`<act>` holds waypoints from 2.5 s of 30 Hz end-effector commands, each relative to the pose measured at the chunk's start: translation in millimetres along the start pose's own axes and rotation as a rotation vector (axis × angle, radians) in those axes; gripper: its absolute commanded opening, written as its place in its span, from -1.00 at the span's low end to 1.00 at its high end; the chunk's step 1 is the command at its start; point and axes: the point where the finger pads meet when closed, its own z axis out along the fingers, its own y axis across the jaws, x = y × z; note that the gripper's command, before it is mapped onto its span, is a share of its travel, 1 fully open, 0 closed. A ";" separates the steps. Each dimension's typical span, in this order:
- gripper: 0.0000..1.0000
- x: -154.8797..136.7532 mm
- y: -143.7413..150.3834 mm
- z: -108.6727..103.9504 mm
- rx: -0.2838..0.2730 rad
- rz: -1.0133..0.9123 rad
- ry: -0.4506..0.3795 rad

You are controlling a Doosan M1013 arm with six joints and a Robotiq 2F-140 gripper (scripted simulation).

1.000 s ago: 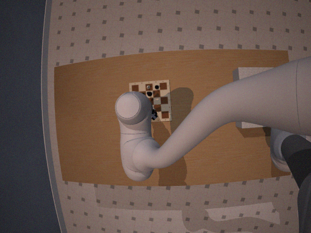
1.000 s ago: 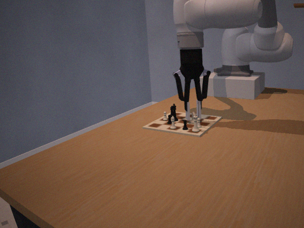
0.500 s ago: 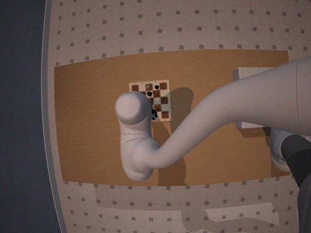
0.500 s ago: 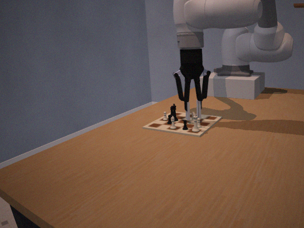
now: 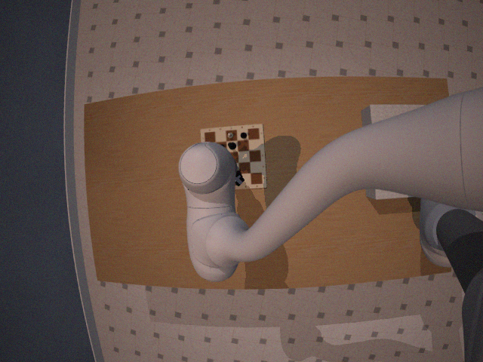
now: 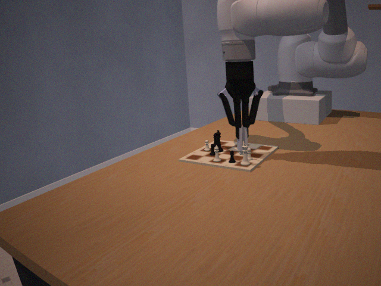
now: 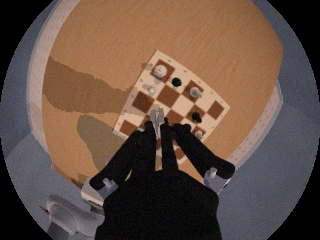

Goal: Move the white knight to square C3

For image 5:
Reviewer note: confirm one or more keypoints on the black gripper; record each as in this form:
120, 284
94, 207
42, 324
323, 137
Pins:
238, 178

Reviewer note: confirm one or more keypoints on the brown and cream chessboard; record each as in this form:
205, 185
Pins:
249, 152

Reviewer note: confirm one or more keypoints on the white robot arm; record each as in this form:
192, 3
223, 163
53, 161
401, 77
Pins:
434, 153

